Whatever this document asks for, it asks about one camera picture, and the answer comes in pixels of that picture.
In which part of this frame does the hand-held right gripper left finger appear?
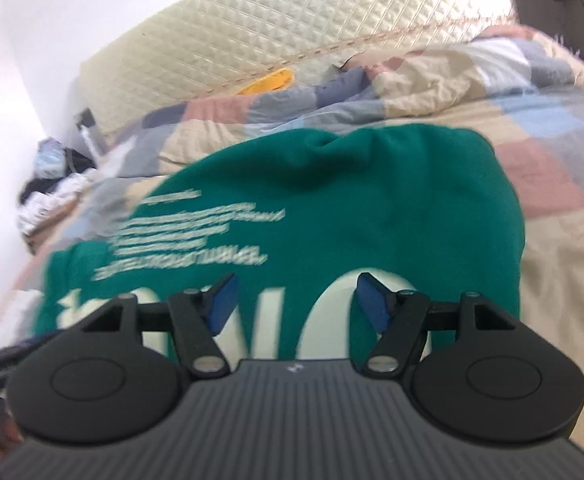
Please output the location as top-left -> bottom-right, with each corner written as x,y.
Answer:
79,273 -> 239,380

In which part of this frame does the wooden nightstand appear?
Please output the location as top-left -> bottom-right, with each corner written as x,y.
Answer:
22,200 -> 89,257

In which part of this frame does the patchwork blanket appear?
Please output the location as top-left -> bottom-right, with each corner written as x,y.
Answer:
0,25 -> 584,467

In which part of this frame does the cream quilted headboard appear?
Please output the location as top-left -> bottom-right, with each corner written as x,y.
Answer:
79,0 -> 520,137

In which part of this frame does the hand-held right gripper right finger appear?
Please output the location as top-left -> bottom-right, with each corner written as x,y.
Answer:
355,271 -> 517,380

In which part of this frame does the green hoodie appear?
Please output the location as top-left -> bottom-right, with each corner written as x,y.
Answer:
34,124 -> 527,367

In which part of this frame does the blue face masks pack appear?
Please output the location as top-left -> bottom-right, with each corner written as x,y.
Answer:
34,138 -> 68,179

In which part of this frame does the white clothes pile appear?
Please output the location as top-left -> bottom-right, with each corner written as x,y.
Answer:
17,167 -> 99,234

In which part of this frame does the yellow cloth item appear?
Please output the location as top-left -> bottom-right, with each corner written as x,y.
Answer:
234,67 -> 296,96

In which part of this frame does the black garment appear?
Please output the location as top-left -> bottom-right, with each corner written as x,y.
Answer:
19,147 -> 96,202

